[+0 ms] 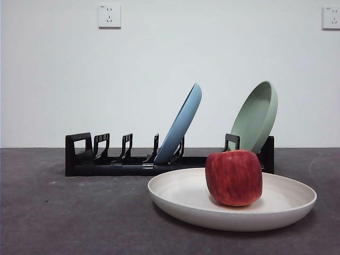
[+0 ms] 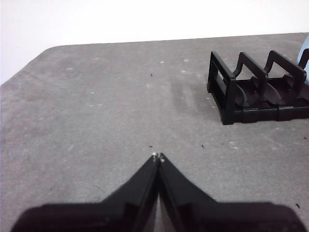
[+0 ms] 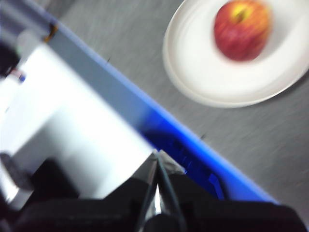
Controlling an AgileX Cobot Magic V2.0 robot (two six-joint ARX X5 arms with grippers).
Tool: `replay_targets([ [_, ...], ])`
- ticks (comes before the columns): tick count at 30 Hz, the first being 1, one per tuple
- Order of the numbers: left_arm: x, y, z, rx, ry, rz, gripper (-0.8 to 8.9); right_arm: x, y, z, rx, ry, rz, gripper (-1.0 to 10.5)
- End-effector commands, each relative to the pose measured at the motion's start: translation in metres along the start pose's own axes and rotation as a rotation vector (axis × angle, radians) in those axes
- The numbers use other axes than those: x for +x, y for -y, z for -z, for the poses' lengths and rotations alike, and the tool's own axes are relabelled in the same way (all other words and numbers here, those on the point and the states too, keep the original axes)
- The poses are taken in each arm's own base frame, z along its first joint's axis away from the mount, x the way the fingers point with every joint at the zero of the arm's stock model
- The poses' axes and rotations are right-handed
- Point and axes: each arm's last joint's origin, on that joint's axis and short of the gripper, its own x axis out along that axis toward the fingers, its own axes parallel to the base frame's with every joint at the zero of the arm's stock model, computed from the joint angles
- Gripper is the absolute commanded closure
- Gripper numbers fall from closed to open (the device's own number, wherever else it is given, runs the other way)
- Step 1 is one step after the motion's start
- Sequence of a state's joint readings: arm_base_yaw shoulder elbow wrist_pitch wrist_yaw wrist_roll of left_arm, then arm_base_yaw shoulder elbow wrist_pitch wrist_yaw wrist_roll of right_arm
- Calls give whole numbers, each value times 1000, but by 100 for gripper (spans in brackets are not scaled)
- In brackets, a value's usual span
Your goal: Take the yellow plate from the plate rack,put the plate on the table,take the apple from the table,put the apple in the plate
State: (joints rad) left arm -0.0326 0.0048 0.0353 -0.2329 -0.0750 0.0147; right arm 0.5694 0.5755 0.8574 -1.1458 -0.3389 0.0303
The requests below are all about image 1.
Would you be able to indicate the green plate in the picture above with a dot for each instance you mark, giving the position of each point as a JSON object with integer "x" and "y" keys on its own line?
{"x": 255, "y": 119}

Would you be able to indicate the white wall socket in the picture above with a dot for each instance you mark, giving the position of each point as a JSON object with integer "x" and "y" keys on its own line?
{"x": 109, "y": 16}
{"x": 332, "y": 18}

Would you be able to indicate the red yellow apple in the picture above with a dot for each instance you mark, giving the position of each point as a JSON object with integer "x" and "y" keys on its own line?
{"x": 233, "y": 178}

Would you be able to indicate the pale yellow cream plate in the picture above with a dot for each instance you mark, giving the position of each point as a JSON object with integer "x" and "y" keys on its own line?
{"x": 183, "y": 194}

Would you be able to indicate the black plate rack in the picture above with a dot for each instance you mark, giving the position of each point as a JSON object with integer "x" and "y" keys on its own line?
{"x": 79, "y": 167}

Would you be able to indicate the blue plate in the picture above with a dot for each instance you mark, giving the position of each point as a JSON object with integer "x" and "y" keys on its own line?
{"x": 183, "y": 119}

